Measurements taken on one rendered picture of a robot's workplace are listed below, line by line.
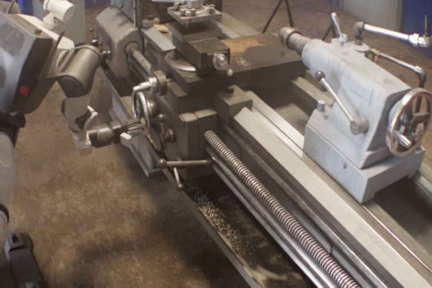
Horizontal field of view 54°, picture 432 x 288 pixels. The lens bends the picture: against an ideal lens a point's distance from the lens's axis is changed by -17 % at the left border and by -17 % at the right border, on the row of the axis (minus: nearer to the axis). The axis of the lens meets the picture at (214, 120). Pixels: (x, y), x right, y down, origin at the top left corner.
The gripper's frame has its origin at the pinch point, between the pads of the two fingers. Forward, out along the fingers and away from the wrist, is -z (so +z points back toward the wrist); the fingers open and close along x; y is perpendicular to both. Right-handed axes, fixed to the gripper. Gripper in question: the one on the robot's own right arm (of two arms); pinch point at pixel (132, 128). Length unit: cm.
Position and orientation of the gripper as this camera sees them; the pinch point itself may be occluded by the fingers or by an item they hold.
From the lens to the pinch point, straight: 204.1
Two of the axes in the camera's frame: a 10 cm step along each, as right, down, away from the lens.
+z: -8.9, 2.3, -3.9
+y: -4.5, -5.6, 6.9
